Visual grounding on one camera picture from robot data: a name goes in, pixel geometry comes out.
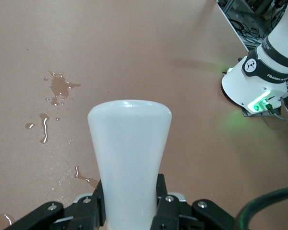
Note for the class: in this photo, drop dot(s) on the translucent sauce bottle orange cap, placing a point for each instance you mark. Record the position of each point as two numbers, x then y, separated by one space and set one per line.
129 155

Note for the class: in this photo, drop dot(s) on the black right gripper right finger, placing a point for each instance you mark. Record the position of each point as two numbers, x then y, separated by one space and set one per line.
172 215

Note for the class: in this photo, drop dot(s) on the brown table cloth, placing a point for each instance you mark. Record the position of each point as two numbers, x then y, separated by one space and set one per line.
158 48

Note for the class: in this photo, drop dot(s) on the aluminium frame rail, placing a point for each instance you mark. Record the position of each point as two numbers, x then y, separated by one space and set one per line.
232 26

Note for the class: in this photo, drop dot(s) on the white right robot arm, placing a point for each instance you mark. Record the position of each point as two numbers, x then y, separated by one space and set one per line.
249 81

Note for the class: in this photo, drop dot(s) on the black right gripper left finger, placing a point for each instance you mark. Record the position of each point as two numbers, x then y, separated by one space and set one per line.
86 215

